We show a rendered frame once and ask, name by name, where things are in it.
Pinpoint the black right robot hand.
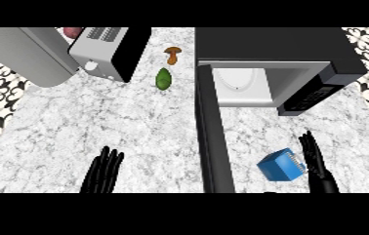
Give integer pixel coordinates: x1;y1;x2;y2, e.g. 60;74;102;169
296;130;341;194

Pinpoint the green avocado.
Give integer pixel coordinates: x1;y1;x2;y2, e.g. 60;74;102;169
153;67;173;92

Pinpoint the dark grey microwave door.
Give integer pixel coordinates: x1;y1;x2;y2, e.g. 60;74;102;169
193;63;236;194

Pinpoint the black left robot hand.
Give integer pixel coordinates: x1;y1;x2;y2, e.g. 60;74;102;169
80;145;125;194

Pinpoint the black microwave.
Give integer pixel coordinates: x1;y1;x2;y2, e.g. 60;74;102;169
195;27;369;117

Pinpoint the grey rounded appliance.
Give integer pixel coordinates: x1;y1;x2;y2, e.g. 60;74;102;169
0;27;81;89

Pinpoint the blue milk carton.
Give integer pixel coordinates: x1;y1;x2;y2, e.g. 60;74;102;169
255;147;308;182

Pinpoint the brown mushroom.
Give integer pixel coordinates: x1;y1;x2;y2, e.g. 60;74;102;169
162;46;183;66

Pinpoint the dark red round object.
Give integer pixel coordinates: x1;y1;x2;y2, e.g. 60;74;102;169
62;27;85;40

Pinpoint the silver and black toaster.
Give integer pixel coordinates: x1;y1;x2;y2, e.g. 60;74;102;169
68;27;153;84

